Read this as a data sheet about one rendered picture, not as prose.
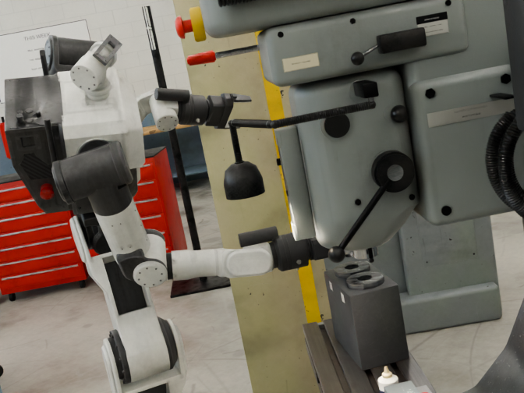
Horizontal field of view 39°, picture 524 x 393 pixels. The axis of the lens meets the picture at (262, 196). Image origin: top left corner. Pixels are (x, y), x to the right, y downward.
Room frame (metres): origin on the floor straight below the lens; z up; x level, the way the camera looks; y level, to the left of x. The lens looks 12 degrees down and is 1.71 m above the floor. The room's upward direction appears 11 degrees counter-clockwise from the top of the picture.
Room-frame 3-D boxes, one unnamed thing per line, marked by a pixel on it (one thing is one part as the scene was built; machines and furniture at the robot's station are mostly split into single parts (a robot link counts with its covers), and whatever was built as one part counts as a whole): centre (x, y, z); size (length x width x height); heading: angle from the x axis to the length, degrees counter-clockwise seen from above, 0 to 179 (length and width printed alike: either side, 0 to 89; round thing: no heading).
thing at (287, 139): (1.34, -0.07, 1.45); 0.04 x 0.04 x 0.21; 2
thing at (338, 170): (1.34, -0.18, 1.47); 0.21 x 0.19 x 0.32; 2
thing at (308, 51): (1.34, -0.22, 1.68); 0.34 x 0.24 x 0.10; 92
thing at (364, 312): (1.70, -0.19, 1.03); 0.22 x 0.12 x 0.20; 9
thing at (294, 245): (1.74, -0.10, 1.20); 0.13 x 0.12 x 0.10; 7
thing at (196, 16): (1.34, 0.05, 1.76); 0.06 x 0.02 x 0.06; 2
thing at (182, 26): (1.34, 0.08, 1.76); 0.04 x 0.03 x 0.04; 2
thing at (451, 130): (1.35, -0.37, 1.47); 0.24 x 0.19 x 0.26; 2
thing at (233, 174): (1.31, 0.03, 1.48); 0.07 x 0.07 x 0.06
